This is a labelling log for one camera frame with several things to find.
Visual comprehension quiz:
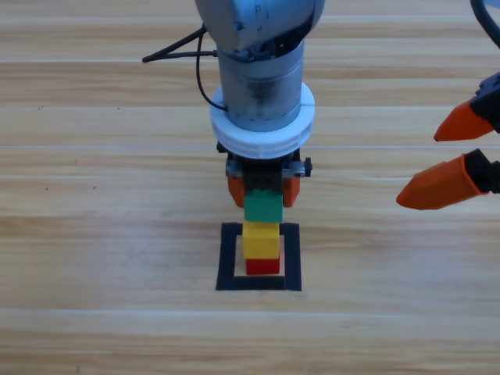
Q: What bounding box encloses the green cube block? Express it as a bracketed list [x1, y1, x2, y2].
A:
[243, 188, 284, 223]

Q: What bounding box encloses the black tape square outline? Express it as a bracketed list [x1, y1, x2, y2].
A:
[215, 222, 302, 292]

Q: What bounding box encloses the yellow cube block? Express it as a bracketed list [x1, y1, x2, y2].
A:
[241, 220, 280, 259]

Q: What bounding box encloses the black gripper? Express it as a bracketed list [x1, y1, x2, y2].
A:
[395, 72, 500, 211]
[216, 142, 313, 208]

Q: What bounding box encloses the red cube block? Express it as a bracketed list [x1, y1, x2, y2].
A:
[245, 256, 281, 276]

